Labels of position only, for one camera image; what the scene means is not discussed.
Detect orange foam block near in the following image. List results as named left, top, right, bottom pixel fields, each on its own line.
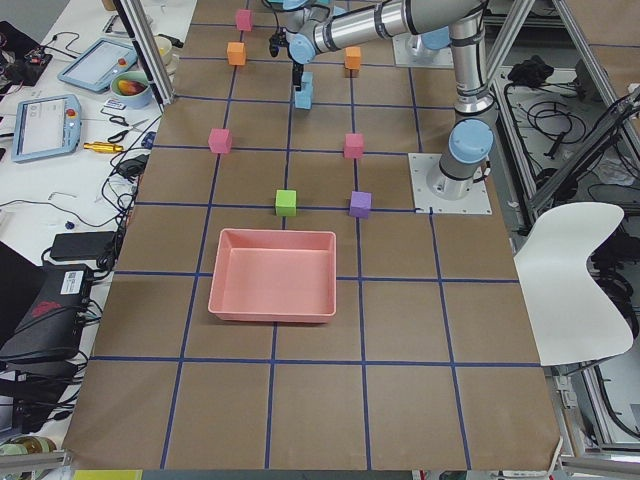
left=344, top=46, right=362, bottom=71

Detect bowl with fruit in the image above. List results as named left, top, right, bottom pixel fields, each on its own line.
left=110, top=71, right=152, bottom=109

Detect orange foam block far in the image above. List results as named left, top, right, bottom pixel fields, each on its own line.
left=226, top=42, right=247, bottom=66

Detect teach pendant far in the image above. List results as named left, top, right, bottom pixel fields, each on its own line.
left=57, top=38, right=138, bottom=93

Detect black power adapter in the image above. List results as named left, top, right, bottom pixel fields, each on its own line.
left=49, top=231, right=115, bottom=261

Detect purple foam block left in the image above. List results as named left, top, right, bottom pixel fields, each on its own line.
left=349, top=191, right=372, bottom=219

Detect white chair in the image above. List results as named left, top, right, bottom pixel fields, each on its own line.
left=514, top=202, right=633, bottom=366

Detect pink foam block far right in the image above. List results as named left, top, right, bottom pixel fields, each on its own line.
left=235, top=9, right=253, bottom=32

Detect black handled scissors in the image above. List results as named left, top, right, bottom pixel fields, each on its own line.
left=107, top=119, right=147, bottom=144

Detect black computer box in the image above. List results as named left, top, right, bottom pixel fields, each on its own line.
left=1, top=264, right=94, bottom=364

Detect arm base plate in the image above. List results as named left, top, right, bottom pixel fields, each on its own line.
left=393, top=34, right=453, bottom=70
left=408, top=153, right=492, bottom=215

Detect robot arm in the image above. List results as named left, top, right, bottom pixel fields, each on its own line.
left=263, top=0, right=495, bottom=123

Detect light blue foam block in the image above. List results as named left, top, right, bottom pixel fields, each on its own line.
left=300, top=71, right=313, bottom=91
left=294, top=85, right=314, bottom=110

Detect pink foam block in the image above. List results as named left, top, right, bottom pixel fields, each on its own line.
left=208, top=128, right=233, bottom=154
left=235, top=9, right=253, bottom=32
left=343, top=133, right=365, bottom=159

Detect wrist cable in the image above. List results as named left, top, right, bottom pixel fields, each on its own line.
left=262, top=0, right=301, bottom=39

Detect teach pendant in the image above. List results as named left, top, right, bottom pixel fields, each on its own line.
left=57, top=38, right=138, bottom=93
left=11, top=94, right=82, bottom=163

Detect aluminium frame post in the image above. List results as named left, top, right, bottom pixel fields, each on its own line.
left=114, top=0, right=175, bottom=107

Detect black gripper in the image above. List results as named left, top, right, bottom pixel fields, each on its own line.
left=268, top=27, right=306, bottom=91

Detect teach pendant near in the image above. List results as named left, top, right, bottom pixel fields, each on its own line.
left=11, top=94, right=82, bottom=163

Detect green foam block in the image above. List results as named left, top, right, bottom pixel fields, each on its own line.
left=275, top=189, right=297, bottom=217

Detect pink foam block far left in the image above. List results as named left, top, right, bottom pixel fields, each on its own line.
left=208, top=128, right=233, bottom=154

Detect pink foam block near left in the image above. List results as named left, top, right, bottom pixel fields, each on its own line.
left=343, top=133, right=365, bottom=159

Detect bowl with lemon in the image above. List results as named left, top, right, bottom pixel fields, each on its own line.
left=154, top=35, right=180, bottom=75

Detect pink plastic tray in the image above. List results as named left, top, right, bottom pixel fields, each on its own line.
left=208, top=228, right=337, bottom=323

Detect brass cylinder tool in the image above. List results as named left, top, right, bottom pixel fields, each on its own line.
left=83, top=142, right=124, bottom=154

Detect orange foam block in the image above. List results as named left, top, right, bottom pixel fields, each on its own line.
left=226, top=42, right=247, bottom=66
left=344, top=46, right=362, bottom=71

